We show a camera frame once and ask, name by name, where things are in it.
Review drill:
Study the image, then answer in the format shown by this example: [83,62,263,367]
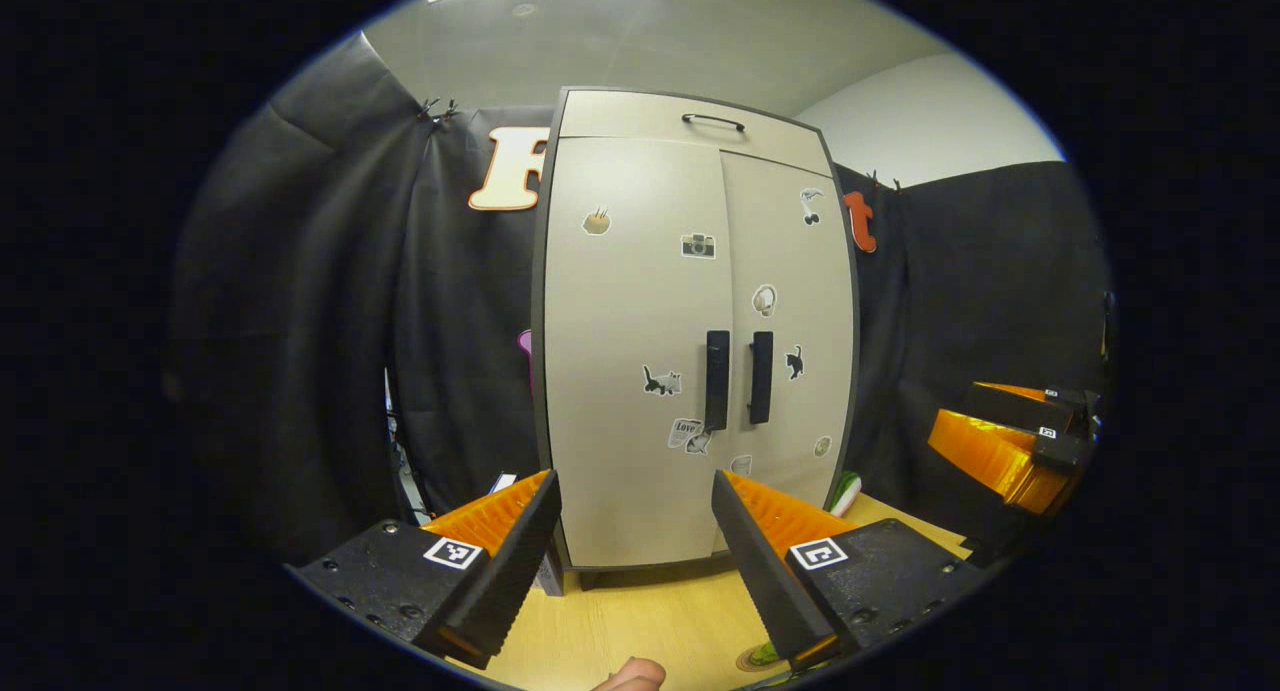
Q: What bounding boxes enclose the metal backdrop stand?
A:
[385,371,421,512]

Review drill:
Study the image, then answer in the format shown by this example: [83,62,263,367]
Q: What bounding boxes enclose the white grey cabinet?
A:
[530,86,863,592]

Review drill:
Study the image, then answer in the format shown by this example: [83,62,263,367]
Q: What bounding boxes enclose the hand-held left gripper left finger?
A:
[285,468,563,670]

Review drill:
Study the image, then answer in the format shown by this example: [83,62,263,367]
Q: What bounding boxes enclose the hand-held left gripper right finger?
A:
[712,468,986,670]

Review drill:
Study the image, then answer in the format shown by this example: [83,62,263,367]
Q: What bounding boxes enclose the black door handle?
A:
[705,330,730,432]
[749,331,774,425]

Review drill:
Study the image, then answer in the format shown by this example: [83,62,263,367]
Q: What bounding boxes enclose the white cabinet door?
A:
[543,136,736,569]
[712,151,858,552]

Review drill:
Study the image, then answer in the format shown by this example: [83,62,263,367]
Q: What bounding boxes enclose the black backdrop cloth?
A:
[165,33,1116,562]

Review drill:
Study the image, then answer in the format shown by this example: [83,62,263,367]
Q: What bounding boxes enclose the white cabinet drawer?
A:
[557,89,833,177]

